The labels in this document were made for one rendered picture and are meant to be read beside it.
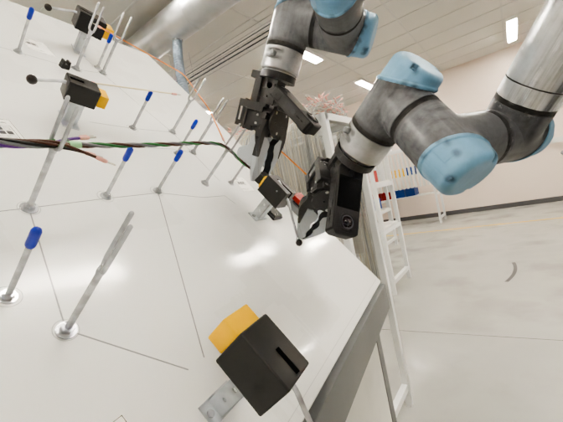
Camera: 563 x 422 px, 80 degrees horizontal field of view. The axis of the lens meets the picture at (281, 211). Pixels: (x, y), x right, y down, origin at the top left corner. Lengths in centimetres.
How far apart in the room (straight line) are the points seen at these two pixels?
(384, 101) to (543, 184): 830
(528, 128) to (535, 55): 9
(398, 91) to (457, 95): 840
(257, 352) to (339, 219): 26
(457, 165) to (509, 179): 830
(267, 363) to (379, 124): 34
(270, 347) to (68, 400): 16
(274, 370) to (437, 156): 29
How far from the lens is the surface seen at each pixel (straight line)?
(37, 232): 32
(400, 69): 48
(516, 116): 52
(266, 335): 32
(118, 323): 39
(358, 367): 63
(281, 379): 31
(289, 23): 68
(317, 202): 57
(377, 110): 49
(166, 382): 37
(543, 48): 51
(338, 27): 59
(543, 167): 871
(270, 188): 66
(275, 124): 67
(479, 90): 883
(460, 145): 43
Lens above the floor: 112
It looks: 2 degrees down
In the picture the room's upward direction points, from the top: 12 degrees counter-clockwise
